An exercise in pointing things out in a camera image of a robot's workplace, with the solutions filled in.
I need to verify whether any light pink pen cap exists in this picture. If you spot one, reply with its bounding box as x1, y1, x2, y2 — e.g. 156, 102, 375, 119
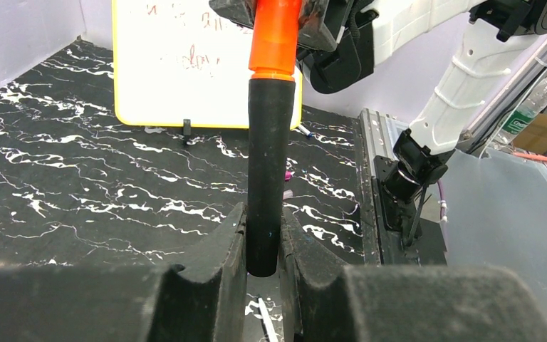
283, 190, 293, 200

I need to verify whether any plastic bottle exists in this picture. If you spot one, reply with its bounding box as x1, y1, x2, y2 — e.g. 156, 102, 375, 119
492, 76, 547, 148

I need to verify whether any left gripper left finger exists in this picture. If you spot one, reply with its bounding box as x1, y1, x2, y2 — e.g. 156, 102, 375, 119
0, 203, 247, 341

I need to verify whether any yellow-framed whiteboard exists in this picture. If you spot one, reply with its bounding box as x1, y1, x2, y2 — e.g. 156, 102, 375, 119
112, 1, 302, 129

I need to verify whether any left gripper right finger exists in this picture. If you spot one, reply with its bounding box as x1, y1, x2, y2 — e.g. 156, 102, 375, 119
278, 209, 547, 341

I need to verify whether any black orange-tipped marker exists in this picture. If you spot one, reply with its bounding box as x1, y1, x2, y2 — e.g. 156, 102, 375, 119
246, 78, 296, 277

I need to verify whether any orange marker cap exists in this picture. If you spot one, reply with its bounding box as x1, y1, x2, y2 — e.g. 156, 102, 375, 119
249, 0, 303, 81

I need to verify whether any white pen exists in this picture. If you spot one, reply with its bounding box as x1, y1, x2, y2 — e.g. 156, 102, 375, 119
257, 296, 278, 342

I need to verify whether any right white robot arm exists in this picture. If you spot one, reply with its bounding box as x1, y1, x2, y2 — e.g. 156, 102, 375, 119
209, 1, 547, 246

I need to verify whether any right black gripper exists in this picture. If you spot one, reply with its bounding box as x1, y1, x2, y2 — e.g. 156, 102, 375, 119
209, 0, 378, 94

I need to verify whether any aluminium frame rail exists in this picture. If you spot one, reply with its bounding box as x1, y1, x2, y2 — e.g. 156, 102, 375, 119
457, 35, 547, 153

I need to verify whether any cardboard box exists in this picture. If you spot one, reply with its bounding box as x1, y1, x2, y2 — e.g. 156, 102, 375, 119
512, 113, 547, 155

